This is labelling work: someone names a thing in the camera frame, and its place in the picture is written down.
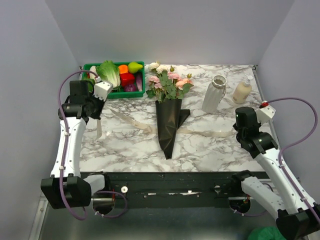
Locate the red bell pepper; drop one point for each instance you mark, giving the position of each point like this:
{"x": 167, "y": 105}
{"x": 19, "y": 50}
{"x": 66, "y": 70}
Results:
{"x": 126, "y": 79}

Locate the green lettuce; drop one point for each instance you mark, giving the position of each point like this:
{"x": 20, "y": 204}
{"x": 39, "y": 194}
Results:
{"x": 109, "y": 72}

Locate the cream ribbon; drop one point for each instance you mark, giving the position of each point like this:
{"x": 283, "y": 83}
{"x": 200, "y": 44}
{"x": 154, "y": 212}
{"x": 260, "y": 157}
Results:
{"x": 150, "y": 129}

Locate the purple eggplant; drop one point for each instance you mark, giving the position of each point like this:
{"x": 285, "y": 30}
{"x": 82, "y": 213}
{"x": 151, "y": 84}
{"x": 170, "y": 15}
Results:
{"x": 139, "y": 81}

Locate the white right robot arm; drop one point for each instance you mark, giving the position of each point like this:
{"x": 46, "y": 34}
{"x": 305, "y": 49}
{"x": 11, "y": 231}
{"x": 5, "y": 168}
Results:
{"x": 295, "y": 212}

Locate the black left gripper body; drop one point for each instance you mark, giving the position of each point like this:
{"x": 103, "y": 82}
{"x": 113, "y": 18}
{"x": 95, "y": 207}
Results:
{"x": 96, "y": 105}

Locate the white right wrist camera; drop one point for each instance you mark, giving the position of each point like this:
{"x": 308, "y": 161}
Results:
{"x": 265, "y": 112}

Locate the green cloth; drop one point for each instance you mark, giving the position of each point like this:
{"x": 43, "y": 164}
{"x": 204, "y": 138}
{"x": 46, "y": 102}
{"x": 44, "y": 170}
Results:
{"x": 265, "y": 233}

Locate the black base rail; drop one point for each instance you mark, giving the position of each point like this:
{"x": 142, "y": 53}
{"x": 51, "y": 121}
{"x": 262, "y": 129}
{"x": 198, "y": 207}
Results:
{"x": 161, "y": 190}

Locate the purple onion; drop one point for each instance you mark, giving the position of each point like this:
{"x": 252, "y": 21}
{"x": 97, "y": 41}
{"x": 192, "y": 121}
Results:
{"x": 130, "y": 88}

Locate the black wrapping paper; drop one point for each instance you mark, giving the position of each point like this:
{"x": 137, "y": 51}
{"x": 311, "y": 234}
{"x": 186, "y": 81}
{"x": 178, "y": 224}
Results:
{"x": 169, "y": 118}

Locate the green pear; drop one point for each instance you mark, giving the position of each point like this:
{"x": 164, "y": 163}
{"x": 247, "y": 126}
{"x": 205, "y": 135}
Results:
{"x": 134, "y": 67}

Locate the light pink flower stem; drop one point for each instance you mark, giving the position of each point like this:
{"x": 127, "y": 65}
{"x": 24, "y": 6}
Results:
{"x": 155, "y": 89}

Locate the orange fruit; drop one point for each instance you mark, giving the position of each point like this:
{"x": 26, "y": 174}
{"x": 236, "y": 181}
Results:
{"x": 123, "y": 69}

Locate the green plastic basket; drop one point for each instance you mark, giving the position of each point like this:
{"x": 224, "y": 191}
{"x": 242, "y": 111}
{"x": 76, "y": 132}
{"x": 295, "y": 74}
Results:
{"x": 121, "y": 94}

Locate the salmon pink flower stem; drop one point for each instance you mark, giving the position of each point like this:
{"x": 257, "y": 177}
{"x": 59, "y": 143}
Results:
{"x": 173, "y": 86}

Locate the white radish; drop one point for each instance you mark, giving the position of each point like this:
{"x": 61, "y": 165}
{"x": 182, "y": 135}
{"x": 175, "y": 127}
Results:
{"x": 93, "y": 74}

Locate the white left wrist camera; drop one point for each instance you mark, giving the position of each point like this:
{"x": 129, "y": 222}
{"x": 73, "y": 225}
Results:
{"x": 102, "y": 89}

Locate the cream soap dispenser bottle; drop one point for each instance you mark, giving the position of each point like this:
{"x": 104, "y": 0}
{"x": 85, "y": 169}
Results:
{"x": 242, "y": 90}

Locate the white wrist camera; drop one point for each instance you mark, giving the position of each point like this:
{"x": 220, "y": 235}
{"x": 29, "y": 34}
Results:
{"x": 102, "y": 89}
{"x": 265, "y": 112}

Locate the green bell pepper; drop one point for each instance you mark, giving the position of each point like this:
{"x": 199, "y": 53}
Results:
{"x": 90, "y": 83}

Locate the white ribbed vase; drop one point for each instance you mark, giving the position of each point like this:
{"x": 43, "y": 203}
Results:
{"x": 215, "y": 92}

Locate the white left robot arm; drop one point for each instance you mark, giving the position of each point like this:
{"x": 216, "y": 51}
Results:
{"x": 65, "y": 187}

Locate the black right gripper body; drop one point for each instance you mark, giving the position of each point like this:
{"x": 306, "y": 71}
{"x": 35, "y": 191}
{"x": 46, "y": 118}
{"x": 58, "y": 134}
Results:
{"x": 239, "y": 134}

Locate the white flower stem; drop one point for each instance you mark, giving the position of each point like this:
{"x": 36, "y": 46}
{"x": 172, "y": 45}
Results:
{"x": 158, "y": 68}

